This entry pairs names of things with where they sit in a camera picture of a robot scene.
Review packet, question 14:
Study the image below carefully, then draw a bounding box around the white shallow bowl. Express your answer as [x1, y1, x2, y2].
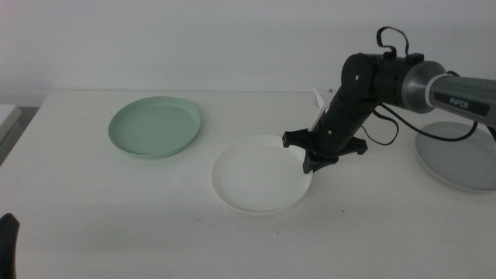
[211, 134, 313, 215]

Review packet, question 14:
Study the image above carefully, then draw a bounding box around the grey shallow bowl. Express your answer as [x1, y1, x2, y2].
[414, 121, 496, 194]

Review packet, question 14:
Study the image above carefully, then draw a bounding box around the green shallow bowl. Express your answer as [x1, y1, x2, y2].
[108, 95, 202, 159]

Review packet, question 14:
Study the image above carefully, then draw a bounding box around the white wrist camera with mount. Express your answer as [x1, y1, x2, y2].
[308, 88, 331, 133]

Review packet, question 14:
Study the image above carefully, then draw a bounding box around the black cable loop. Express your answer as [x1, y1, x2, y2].
[376, 26, 411, 59]

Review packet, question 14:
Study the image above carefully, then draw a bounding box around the black camera cable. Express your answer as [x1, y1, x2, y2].
[358, 101, 480, 147]

